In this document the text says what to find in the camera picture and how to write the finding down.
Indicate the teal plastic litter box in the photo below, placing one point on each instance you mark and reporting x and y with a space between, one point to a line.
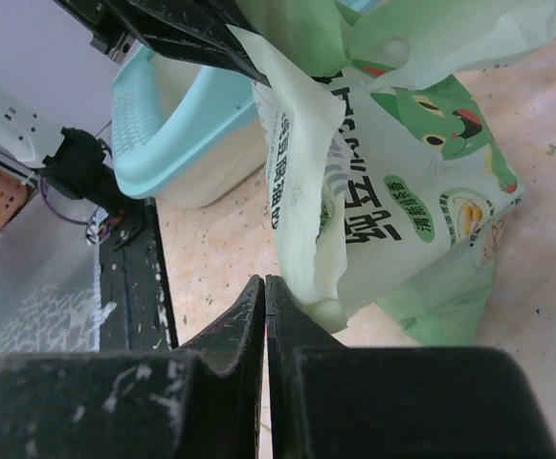
182 132

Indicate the green cat litter bag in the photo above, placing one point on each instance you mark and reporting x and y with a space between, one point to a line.
386 185

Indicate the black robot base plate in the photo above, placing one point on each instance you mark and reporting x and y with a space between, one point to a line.
136 312

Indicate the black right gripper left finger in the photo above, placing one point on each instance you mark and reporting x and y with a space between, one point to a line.
201 400

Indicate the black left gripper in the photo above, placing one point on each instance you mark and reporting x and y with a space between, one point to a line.
193 31

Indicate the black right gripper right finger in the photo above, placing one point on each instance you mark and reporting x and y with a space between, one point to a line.
329 400

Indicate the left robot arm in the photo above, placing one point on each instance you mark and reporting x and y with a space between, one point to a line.
71 160

